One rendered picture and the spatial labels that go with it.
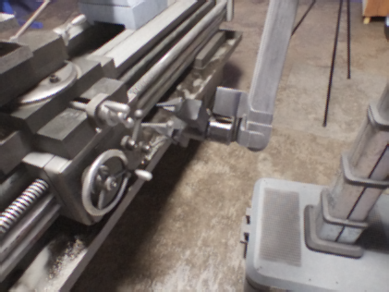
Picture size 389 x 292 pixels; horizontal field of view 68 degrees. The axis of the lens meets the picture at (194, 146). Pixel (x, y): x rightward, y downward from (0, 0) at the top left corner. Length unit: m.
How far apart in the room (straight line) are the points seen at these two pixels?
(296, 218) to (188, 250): 0.55
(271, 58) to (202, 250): 1.09
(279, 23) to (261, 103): 0.16
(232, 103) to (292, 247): 0.79
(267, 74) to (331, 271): 0.85
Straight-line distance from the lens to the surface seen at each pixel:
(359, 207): 1.12
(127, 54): 1.28
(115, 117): 0.84
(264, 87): 0.65
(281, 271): 1.22
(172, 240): 1.55
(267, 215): 1.33
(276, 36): 0.66
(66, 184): 0.89
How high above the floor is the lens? 1.36
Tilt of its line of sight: 43 degrees down
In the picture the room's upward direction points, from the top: 4 degrees counter-clockwise
